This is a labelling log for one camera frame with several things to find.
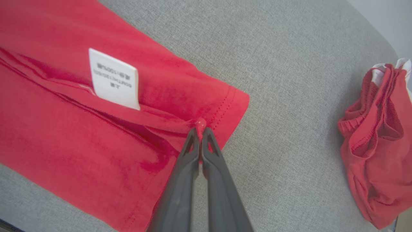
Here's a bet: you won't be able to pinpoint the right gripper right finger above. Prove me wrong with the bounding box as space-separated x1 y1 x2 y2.
201 127 255 232

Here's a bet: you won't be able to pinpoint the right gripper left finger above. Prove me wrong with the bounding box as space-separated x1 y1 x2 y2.
146 128 201 232

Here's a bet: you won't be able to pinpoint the red shirt with white trim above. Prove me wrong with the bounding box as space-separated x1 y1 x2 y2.
0 0 250 232

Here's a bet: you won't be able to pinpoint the red shorts with white waistband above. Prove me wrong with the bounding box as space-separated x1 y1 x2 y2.
337 58 412 230

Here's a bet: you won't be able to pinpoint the grey fabric sofa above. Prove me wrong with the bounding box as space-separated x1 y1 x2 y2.
0 0 411 232

